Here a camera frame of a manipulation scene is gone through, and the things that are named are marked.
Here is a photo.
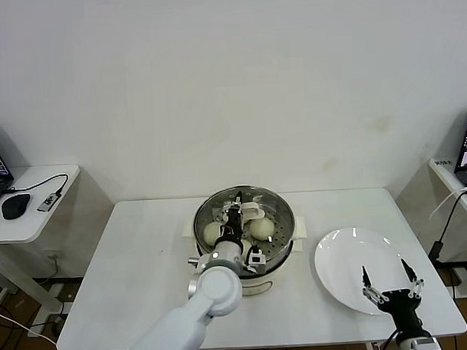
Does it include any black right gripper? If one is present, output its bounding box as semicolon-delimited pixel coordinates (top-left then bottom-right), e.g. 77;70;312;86
359;257;429;337

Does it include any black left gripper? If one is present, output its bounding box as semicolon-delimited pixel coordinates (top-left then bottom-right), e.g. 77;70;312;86
218;189;248;245

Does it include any round glass pot lid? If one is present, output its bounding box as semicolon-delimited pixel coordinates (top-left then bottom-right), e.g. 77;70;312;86
192;184;298;280

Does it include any white steamed baozi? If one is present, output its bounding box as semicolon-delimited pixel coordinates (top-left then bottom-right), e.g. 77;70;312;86
247;218;276;243
202;222;223;247

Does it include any perforated steel steamer basket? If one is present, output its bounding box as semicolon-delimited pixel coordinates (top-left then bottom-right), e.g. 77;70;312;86
190;183;298;280

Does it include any round white plate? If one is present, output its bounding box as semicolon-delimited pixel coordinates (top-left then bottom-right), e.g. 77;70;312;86
310;222;419;320

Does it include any cream electric cooker pot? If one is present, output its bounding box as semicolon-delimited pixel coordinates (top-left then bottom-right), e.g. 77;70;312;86
180;211;312;302

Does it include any white side table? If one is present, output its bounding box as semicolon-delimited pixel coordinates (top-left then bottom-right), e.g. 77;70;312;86
0;163;91;337
427;155;467;325

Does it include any grey usb hub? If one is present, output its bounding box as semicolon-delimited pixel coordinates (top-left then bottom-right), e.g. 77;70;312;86
35;190;62;214

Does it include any black computer mouse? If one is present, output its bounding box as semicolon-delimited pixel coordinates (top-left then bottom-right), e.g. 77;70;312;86
0;192;33;221

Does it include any black charger cable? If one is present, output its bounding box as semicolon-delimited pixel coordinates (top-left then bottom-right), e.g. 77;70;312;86
424;190;467;302

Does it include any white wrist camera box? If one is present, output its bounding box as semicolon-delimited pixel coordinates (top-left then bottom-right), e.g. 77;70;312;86
243;244;270;276

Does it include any white laptop cable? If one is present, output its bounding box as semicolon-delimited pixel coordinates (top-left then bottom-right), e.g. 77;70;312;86
427;187;467;223

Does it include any black usb hub cable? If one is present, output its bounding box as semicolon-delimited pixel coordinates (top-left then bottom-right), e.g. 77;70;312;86
3;173;70;198

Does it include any white floor cable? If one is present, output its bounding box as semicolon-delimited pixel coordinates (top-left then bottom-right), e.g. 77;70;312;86
0;299;58;349

